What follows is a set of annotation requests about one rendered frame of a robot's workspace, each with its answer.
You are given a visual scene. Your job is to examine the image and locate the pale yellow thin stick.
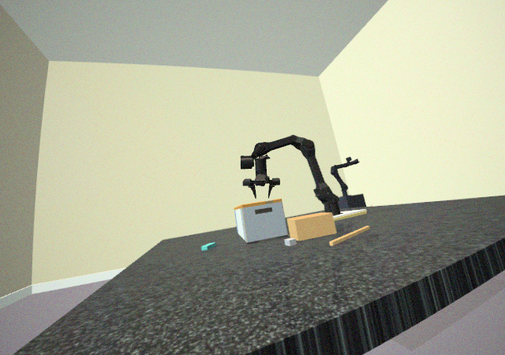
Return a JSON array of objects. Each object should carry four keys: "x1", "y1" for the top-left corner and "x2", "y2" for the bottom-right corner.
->
[{"x1": 329, "y1": 226, "x2": 370, "y2": 245}]

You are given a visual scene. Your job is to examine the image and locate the small cyan block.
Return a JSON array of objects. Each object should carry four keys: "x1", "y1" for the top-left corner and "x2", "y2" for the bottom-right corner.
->
[{"x1": 201, "y1": 242, "x2": 215, "y2": 251}]

